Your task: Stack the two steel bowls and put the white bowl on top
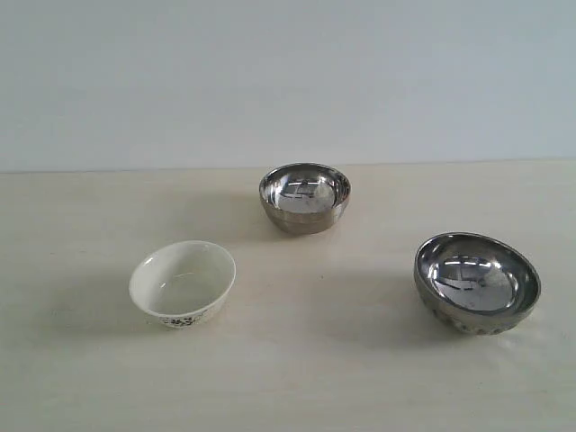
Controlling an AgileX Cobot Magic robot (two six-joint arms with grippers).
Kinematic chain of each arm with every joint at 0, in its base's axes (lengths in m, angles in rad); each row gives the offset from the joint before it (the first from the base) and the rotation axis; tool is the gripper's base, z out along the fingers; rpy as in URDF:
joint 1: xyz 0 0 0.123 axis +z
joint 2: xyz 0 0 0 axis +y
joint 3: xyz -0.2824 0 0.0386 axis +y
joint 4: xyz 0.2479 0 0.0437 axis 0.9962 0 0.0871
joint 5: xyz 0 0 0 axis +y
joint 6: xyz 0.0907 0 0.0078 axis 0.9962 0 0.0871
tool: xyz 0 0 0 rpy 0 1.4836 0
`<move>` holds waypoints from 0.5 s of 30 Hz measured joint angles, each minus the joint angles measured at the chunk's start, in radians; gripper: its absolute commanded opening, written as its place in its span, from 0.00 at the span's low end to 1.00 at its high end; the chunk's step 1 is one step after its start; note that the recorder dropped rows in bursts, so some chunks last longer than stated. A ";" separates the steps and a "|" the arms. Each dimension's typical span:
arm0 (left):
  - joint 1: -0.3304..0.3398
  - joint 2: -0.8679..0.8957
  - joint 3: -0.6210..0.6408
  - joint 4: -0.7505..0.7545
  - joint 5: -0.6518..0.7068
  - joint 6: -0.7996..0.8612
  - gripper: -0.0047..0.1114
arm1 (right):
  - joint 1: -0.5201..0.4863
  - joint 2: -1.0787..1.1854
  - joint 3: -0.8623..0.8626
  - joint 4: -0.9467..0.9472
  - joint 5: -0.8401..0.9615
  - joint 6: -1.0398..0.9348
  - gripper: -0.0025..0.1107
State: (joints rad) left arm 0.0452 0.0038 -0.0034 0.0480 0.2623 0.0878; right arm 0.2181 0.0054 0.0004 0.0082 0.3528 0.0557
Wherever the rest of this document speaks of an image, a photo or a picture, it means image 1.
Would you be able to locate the smooth stainless steel bowl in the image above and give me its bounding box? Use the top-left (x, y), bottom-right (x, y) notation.
top-left (258, 163), bottom-right (351, 235)

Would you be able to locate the white ceramic patterned bowl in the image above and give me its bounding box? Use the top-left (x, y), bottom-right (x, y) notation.
top-left (128, 240), bottom-right (237, 329)

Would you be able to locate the hammered stainless steel bowl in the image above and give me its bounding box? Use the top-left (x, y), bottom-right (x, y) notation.
top-left (413, 232), bottom-right (542, 336)

